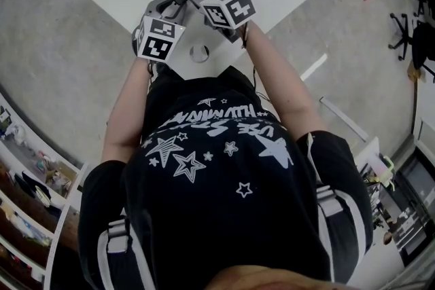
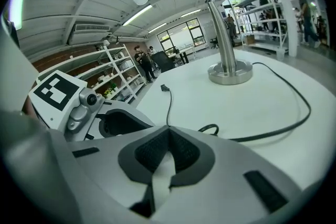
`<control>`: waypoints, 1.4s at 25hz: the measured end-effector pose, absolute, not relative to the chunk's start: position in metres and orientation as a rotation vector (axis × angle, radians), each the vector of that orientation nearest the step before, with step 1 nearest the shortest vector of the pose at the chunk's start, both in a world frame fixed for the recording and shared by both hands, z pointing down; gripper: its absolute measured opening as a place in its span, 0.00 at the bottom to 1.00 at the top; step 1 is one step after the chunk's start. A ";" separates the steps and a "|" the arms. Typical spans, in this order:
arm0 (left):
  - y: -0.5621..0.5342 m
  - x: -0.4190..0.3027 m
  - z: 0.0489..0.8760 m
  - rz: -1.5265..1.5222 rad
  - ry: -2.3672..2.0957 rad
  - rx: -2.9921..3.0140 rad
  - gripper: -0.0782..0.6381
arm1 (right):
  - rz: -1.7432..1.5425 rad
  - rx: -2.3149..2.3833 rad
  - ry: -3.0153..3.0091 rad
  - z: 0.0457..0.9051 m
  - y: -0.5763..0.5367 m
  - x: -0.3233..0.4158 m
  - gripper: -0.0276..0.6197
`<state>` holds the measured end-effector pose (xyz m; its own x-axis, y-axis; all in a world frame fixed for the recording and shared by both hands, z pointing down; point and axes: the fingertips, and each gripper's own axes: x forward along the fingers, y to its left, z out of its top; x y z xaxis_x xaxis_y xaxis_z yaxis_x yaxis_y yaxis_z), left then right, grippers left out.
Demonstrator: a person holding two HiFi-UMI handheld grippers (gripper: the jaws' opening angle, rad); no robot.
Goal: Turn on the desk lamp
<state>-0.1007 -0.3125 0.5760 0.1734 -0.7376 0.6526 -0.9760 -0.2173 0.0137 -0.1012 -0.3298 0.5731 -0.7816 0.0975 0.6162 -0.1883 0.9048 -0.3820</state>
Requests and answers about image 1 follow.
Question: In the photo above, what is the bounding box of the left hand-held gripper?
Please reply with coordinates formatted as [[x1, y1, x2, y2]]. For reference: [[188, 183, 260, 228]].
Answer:
[[131, 0, 188, 64]]

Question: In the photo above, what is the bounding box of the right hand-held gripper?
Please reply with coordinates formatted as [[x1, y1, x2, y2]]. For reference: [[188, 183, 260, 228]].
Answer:
[[185, 0, 257, 43]]

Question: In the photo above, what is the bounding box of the round white desk lamp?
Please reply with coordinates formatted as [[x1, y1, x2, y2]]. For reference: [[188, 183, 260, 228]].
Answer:
[[189, 43, 210, 63]]

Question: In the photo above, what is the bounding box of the person's left forearm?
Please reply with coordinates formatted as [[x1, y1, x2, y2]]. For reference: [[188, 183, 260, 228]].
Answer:
[[101, 57, 154, 164]]

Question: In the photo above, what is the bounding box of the person's right forearm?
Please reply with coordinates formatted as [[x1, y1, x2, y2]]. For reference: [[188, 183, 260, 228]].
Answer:
[[241, 22, 330, 144]]

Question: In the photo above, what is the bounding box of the person's black star-print shirt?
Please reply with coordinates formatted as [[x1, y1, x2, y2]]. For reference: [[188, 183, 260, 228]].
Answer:
[[77, 65, 375, 290]]

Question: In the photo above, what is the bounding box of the white storage shelf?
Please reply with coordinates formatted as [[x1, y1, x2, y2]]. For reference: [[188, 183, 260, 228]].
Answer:
[[0, 84, 90, 290]]

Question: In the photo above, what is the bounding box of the thin black gripper wire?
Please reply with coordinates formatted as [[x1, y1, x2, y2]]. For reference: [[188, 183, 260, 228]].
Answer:
[[240, 23, 273, 105]]

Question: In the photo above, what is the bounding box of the grey shoulder strap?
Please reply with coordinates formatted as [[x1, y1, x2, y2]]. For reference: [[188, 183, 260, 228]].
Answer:
[[107, 217, 133, 255], [315, 185, 345, 217]]

